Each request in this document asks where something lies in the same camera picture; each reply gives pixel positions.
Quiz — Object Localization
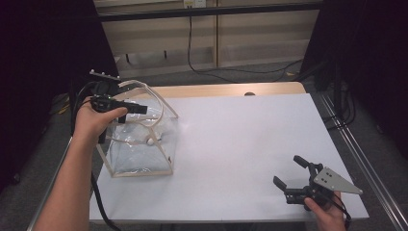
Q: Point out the black cables by stand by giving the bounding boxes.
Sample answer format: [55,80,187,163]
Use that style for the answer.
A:
[323,83,357,131]

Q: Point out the black horizontal bar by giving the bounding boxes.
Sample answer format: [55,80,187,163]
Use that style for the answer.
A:
[97,3,323,22]

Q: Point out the person's left hand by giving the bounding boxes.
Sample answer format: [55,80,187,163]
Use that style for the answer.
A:
[72,95,129,150]

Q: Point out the right hand-held gripper cable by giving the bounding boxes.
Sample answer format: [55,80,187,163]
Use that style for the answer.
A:
[324,192,352,231]

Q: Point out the metal floor rail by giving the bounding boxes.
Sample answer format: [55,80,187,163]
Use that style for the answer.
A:
[319,92,408,231]
[27,134,75,231]

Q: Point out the white feather shuttlecock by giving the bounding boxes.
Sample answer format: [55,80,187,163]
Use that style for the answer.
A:
[145,131,167,146]

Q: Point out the clear bag with beige trim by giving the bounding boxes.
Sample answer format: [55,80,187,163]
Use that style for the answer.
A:
[95,79,180,178]

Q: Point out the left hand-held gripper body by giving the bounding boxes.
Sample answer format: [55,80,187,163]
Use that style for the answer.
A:
[89,68,131,144]

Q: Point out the black floor cable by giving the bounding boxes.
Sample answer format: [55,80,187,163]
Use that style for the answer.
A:
[187,14,304,84]

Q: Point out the black curtain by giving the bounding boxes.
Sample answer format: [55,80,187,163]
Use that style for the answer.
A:
[299,0,408,158]
[0,0,121,193]

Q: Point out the white table cover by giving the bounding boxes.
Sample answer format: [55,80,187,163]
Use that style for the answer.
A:
[89,92,370,224]

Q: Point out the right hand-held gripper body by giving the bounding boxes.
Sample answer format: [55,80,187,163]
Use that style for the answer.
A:
[283,163,365,207]

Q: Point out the wooden table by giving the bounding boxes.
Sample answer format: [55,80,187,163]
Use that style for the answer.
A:
[129,81,307,100]

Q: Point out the white wall socket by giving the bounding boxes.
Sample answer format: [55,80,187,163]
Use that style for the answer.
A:
[183,0,207,9]

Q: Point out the person's right hand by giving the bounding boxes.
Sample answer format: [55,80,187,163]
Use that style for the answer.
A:
[303,191,347,231]

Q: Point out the hand-held gripper cable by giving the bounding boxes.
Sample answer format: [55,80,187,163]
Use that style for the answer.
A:
[324,192,352,231]
[69,80,122,231]

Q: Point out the left hand-held gripper cable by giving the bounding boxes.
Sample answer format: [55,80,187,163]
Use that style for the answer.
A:
[69,80,122,231]

